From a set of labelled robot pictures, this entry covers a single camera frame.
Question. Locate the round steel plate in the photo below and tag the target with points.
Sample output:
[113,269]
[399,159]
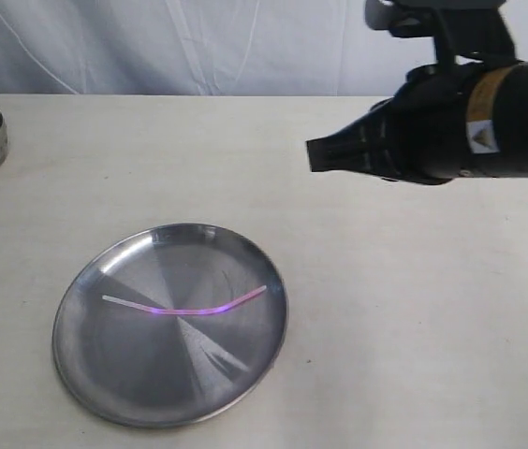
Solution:
[170,326]

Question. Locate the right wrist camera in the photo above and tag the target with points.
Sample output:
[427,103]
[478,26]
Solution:
[469,29]

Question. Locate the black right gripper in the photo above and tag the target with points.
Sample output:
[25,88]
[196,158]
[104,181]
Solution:
[416,136]

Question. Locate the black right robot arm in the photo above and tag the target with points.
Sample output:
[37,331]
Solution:
[471,121]

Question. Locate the white backdrop curtain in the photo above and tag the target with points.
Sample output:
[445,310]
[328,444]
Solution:
[200,48]

